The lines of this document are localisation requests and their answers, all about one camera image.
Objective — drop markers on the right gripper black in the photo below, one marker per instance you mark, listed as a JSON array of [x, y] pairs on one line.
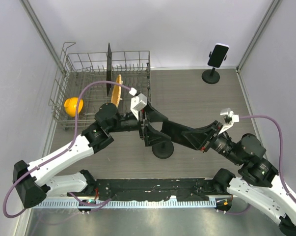
[[196, 138]]

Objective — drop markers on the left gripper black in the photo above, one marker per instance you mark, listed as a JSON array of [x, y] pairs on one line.
[[151, 135]]

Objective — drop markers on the black smartphone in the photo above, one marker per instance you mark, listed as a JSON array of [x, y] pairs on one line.
[[175, 132]]

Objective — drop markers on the lavender smartphone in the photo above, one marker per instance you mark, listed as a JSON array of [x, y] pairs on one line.
[[218, 55]]

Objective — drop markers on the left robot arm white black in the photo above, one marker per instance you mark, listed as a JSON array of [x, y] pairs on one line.
[[36, 180]]

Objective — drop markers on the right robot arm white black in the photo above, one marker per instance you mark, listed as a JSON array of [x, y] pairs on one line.
[[259, 182]]

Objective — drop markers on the orange wooden plate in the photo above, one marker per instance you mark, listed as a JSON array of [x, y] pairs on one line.
[[116, 92]]

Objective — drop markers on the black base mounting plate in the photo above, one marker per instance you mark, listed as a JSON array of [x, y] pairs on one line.
[[154, 190]]

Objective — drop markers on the black plate upright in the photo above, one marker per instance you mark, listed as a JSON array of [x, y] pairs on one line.
[[109, 68]]

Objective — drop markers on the yellow bowl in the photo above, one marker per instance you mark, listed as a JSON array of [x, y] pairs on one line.
[[70, 106]]

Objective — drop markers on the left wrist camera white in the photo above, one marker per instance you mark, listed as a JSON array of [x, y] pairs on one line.
[[138, 102]]

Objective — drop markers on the white slotted cable duct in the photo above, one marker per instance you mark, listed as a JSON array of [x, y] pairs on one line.
[[171, 203]]

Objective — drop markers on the grey wire dish rack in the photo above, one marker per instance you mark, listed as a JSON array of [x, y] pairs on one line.
[[77, 70]]

